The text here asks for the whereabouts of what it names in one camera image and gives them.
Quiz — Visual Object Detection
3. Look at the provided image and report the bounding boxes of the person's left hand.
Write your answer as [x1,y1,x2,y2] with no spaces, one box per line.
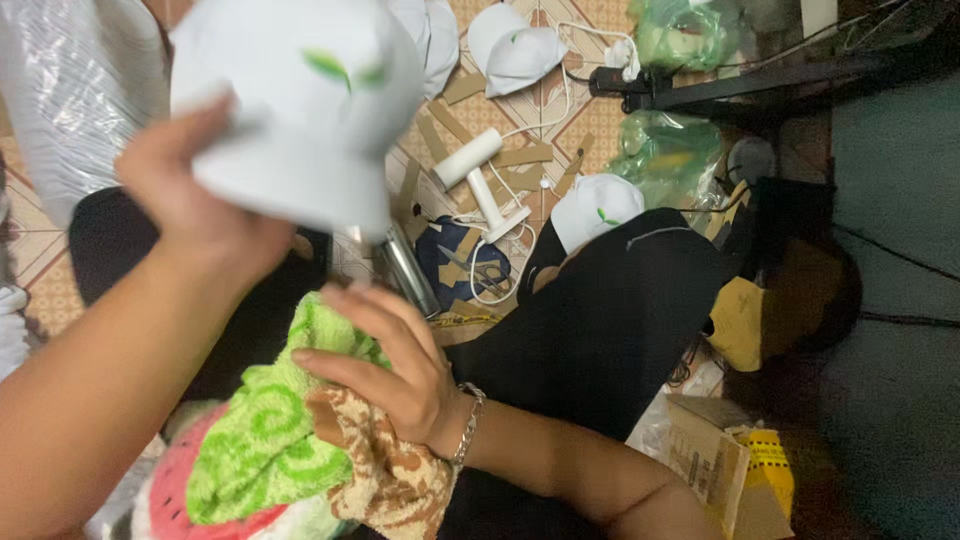
[114,88,297,301]

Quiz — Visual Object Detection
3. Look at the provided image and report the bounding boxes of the person's right hand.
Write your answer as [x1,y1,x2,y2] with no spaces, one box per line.
[291,283,471,453]

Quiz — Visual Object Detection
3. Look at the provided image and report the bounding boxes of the white cap with leaf logo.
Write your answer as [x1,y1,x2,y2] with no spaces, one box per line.
[550,173,647,257]
[170,0,426,243]
[465,3,570,99]

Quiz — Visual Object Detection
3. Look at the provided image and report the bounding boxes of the silver metal tube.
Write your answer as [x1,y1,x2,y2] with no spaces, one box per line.
[373,223,444,321]

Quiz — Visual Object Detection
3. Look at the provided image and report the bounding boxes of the navy cloth pouch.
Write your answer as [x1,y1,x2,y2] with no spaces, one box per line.
[414,215,514,312]

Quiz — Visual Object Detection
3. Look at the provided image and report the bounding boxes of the yellow striped tape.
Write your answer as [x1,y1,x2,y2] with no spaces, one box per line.
[429,310,502,329]

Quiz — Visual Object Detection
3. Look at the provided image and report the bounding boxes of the grey scissors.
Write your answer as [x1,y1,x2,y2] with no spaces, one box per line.
[438,243,513,299]

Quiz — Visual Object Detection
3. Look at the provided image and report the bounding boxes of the brown patterned towel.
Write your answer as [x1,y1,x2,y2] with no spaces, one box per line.
[305,382,459,540]

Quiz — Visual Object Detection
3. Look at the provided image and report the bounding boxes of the green swirl towel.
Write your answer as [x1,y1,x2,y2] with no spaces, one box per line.
[185,291,393,527]

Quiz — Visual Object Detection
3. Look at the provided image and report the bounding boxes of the white handheld steamer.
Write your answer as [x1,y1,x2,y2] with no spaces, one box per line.
[432,126,534,246]

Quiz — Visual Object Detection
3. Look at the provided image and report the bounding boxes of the scattered cardboard strips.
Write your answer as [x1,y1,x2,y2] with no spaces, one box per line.
[390,71,597,226]

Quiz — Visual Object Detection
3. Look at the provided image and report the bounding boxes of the pink watermelon cushion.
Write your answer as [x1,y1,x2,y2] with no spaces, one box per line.
[146,403,291,540]

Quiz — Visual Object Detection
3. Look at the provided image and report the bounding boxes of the pile of white caps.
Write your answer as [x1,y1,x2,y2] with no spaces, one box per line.
[388,0,461,101]

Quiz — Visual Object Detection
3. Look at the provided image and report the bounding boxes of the green plastic bag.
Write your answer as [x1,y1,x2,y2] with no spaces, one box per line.
[606,110,726,213]
[628,0,741,74]

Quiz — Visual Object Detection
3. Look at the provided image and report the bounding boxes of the black power strip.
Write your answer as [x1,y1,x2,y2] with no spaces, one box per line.
[588,66,655,99]

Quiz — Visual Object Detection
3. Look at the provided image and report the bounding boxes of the brown cardboard box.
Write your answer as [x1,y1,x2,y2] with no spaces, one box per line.
[663,393,797,540]

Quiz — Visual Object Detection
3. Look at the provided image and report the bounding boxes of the white plug adapter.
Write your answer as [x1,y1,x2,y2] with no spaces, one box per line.
[603,37,643,83]

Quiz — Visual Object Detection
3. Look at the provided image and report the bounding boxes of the yellow face mask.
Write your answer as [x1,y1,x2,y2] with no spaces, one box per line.
[704,276,768,374]

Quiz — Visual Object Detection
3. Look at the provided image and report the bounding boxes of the white cloth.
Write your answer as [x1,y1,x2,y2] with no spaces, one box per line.
[0,283,32,382]

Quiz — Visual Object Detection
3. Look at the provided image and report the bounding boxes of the clear plastic bag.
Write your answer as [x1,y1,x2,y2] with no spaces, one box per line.
[0,0,173,228]

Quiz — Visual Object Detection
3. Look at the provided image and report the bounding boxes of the grey round lid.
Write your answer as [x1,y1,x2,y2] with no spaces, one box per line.
[726,136,779,186]

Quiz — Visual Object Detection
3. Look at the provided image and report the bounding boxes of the yellow packet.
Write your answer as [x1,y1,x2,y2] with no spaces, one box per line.
[738,427,797,520]

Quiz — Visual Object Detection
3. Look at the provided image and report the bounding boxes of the dark brown round bag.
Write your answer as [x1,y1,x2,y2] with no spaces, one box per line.
[756,238,864,363]

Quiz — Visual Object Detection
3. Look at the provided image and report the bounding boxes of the teal floor mat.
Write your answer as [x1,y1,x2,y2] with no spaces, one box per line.
[816,66,960,540]

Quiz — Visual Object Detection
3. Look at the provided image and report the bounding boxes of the silver chain bracelet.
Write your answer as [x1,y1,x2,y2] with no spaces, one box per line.
[450,381,488,471]

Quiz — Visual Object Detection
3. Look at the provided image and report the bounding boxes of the white power cable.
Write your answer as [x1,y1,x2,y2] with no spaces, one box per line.
[448,21,641,307]

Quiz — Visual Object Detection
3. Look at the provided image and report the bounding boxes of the black furniture frame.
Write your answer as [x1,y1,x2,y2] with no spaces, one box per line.
[621,0,960,123]

